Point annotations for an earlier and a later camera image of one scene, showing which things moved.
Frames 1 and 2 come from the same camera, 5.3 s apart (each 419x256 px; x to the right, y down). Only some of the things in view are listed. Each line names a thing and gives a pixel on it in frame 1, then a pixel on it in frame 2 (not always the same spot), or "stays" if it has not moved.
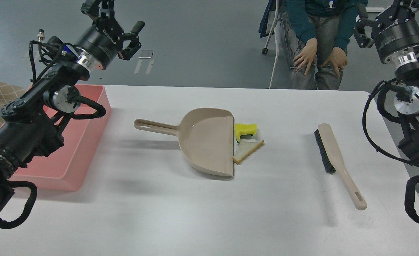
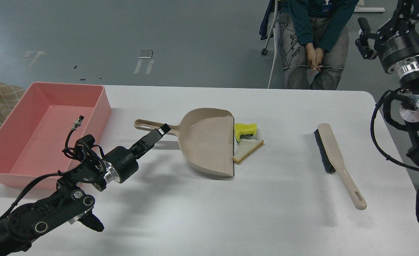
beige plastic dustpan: x=206 y=139 stays
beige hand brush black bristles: x=332 y=156 stays
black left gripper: x=101 y=41 -> x=121 y=164
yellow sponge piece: x=242 y=129 stays
